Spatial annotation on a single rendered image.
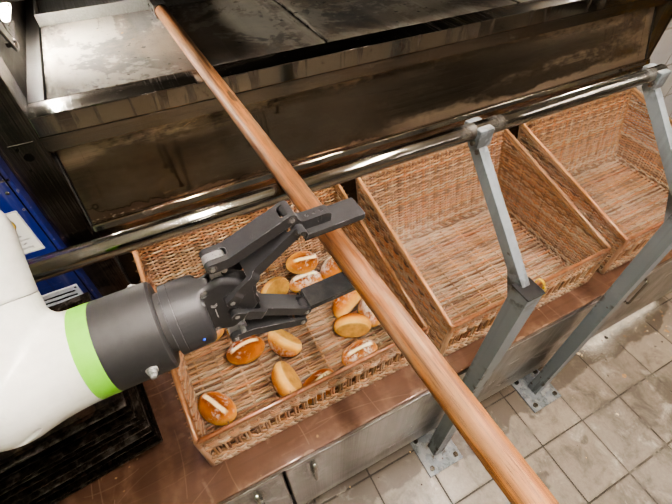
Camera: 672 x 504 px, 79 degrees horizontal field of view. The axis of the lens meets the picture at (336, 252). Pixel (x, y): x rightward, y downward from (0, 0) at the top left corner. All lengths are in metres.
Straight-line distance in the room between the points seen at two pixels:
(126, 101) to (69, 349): 0.58
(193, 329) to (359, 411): 0.68
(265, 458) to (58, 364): 0.67
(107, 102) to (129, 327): 0.57
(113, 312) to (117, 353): 0.04
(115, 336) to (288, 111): 0.73
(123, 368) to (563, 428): 1.63
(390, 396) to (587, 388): 1.07
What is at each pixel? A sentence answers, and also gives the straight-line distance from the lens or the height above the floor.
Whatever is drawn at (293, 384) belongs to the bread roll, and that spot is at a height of 0.65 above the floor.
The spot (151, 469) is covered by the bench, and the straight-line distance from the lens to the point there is 1.08.
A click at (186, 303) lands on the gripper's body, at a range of 0.41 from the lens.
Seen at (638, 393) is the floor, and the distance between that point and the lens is 2.06.
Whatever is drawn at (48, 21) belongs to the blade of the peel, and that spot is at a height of 1.19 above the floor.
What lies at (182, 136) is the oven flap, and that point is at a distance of 0.97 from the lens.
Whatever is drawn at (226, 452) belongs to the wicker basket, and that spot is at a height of 0.62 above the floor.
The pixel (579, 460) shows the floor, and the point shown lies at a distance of 1.82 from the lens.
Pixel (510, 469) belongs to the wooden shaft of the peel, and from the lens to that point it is 0.38.
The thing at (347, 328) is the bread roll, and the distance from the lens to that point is 1.07.
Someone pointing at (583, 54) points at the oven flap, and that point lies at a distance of 1.63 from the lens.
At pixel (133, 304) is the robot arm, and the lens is 0.42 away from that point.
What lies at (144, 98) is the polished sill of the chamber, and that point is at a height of 1.17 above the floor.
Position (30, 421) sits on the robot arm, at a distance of 0.45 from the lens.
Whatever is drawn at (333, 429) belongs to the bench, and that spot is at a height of 0.58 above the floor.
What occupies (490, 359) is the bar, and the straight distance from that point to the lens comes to 0.99.
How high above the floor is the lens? 1.55
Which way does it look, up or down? 48 degrees down
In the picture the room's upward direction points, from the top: straight up
